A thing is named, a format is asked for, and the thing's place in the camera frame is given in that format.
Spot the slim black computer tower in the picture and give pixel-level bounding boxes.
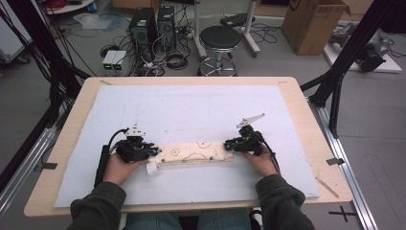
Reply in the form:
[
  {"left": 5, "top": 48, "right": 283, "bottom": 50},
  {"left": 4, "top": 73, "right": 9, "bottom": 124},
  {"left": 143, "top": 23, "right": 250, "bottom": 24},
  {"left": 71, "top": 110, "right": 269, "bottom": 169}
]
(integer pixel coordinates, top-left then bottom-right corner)
[{"left": 156, "top": 5, "right": 177, "bottom": 53}]

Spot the large black computer tower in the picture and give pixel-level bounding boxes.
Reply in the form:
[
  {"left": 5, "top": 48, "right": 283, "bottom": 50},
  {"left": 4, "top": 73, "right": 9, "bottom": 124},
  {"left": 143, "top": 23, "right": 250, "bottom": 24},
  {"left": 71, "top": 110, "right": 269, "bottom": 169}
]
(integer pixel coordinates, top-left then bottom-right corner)
[{"left": 128, "top": 7, "right": 159, "bottom": 62}]

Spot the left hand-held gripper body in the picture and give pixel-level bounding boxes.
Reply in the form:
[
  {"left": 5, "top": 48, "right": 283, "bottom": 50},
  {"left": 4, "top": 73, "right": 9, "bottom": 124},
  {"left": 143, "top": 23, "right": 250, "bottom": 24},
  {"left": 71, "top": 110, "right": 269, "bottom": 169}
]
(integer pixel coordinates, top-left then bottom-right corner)
[{"left": 114, "top": 124, "right": 154, "bottom": 164}]

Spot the thin wooden stick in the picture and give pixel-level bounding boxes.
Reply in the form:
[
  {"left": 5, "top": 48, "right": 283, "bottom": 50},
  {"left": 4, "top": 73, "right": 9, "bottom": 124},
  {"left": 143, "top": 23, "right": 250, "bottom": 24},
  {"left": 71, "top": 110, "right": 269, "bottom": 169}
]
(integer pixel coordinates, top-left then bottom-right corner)
[{"left": 314, "top": 175, "right": 340, "bottom": 199}]

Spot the aluminium rail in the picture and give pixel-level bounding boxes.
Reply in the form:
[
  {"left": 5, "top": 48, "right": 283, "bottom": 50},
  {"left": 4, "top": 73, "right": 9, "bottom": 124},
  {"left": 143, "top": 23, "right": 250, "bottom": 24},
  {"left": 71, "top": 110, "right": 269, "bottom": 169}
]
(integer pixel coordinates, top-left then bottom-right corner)
[
  {"left": 0, "top": 126, "right": 57, "bottom": 219},
  {"left": 307, "top": 97, "right": 379, "bottom": 230}
]

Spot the clear plastic sheet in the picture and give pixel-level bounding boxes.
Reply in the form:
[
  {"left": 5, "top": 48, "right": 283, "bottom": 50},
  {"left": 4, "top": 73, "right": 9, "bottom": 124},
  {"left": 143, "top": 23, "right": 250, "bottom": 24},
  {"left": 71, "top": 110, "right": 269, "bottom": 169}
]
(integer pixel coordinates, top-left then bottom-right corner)
[{"left": 73, "top": 11, "right": 124, "bottom": 32}]

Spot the cream checked cloth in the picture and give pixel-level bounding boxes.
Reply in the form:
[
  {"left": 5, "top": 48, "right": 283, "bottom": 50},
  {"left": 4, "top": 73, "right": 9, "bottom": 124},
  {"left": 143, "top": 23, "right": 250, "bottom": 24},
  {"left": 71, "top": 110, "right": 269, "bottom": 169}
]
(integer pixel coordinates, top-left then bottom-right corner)
[{"left": 146, "top": 141, "right": 235, "bottom": 176}]

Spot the brown cardboard box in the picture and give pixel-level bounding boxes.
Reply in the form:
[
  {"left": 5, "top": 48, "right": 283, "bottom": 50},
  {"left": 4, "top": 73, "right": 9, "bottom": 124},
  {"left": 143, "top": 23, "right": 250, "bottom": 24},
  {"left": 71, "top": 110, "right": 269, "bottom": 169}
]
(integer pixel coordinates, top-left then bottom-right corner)
[{"left": 281, "top": 0, "right": 351, "bottom": 57}]

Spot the person's left hand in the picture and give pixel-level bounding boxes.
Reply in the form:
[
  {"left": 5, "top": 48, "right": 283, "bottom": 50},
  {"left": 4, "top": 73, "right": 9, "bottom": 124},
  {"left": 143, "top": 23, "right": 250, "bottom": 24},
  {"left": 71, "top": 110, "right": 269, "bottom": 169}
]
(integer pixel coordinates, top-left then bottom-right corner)
[{"left": 101, "top": 151, "right": 149, "bottom": 186}]

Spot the thin black cable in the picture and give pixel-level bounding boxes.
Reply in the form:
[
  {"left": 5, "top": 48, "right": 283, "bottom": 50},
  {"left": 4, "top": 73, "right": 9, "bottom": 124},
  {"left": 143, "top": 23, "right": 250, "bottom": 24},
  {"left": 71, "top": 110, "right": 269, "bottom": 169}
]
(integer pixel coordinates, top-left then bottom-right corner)
[{"left": 260, "top": 136, "right": 282, "bottom": 173}]

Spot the black round stool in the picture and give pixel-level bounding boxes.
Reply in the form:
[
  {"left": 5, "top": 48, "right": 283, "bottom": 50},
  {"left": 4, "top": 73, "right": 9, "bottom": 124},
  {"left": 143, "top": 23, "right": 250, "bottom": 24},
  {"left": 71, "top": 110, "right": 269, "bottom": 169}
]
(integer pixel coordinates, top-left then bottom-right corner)
[{"left": 196, "top": 25, "right": 242, "bottom": 78}]

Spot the black metal frame with cables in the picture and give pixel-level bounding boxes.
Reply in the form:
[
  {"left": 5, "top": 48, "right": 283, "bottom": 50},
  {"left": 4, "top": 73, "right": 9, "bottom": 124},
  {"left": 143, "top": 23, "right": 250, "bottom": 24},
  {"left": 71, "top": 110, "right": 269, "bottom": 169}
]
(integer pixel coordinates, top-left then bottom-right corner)
[{"left": 0, "top": 0, "right": 92, "bottom": 193}]

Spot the person's right hand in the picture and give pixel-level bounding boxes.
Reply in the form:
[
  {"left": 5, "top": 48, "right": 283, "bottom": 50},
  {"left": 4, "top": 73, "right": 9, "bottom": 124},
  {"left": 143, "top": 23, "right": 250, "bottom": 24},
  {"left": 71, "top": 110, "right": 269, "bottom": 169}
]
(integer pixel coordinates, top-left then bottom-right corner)
[{"left": 238, "top": 149, "right": 280, "bottom": 178}]

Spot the white power supply box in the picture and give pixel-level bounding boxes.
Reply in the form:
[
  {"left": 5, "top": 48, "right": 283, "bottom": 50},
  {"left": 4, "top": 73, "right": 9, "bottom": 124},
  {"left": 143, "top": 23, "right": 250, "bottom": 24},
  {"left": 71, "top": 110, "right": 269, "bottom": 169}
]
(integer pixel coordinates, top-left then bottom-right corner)
[
  {"left": 111, "top": 50, "right": 128, "bottom": 72},
  {"left": 101, "top": 50, "right": 119, "bottom": 72}
]

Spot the white table mat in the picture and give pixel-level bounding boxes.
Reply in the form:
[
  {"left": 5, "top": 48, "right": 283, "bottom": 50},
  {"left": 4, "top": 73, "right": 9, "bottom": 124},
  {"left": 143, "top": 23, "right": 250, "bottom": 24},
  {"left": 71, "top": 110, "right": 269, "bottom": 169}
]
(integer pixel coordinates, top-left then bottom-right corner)
[{"left": 54, "top": 84, "right": 321, "bottom": 209}]

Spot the black tape cross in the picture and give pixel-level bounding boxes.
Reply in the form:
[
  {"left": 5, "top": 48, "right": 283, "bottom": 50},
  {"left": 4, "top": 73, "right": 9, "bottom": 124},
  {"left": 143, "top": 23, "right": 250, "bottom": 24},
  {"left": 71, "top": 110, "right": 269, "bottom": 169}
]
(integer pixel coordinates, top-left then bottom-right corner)
[{"left": 327, "top": 205, "right": 357, "bottom": 223}]

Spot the round white table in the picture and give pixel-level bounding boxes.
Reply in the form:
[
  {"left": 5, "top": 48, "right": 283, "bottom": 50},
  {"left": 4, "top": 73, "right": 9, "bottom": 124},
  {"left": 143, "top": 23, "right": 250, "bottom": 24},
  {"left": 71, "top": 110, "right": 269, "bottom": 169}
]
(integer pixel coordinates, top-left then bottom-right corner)
[{"left": 43, "top": 0, "right": 97, "bottom": 15}]

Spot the coil of black cables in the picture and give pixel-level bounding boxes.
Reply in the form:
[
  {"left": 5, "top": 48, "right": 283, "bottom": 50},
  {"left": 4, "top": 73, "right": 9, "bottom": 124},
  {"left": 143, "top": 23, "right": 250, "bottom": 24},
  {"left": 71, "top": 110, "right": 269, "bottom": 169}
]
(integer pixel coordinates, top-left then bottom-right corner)
[{"left": 165, "top": 50, "right": 190, "bottom": 71}]

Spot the white board with black device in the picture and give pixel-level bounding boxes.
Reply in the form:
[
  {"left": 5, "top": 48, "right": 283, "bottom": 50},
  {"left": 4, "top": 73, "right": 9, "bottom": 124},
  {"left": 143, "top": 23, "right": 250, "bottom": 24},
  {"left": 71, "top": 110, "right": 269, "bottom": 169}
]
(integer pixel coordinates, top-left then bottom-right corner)
[{"left": 323, "top": 21, "right": 403, "bottom": 74}]

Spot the light wooden table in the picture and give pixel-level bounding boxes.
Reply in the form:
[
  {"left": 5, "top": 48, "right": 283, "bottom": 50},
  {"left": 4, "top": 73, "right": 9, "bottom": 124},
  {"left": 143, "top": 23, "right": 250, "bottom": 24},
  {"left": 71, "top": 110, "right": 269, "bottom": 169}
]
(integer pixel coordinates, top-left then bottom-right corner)
[{"left": 23, "top": 76, "right": 354, "bottom": 219}]

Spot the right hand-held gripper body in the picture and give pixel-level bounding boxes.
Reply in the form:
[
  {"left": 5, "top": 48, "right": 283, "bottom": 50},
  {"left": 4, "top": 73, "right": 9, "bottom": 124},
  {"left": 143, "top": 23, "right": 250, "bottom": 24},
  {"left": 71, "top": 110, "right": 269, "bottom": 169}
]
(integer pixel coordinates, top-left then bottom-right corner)
[{"left": 232, "top": 112, "right": 266, "bottom": 157}]

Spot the flat black case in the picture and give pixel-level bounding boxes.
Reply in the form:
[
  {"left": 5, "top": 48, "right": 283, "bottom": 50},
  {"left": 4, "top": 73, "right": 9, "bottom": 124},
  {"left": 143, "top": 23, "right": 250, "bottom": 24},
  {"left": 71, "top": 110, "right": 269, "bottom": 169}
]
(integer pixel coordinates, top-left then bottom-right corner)
[{"left": 219, "top": 12, "right": 257, "bottom": 29}]

